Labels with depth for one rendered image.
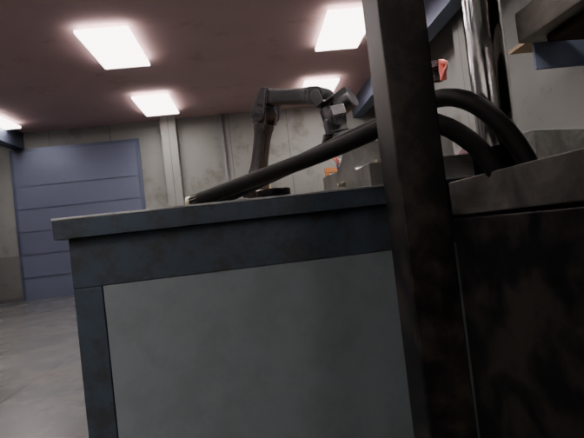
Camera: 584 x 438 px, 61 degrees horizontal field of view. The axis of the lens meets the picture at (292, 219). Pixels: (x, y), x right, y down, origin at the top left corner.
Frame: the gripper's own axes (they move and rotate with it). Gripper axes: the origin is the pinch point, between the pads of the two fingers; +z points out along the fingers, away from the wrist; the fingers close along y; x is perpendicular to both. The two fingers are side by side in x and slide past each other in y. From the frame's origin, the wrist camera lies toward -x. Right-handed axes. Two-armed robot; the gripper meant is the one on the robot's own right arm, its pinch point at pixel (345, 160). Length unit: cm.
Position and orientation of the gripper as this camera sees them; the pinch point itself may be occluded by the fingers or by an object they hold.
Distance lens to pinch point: 159.8
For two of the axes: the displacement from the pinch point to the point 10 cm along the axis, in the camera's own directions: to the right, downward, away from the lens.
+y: 9.6, -2.3, 1.3
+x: -0.3, 3.8, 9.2
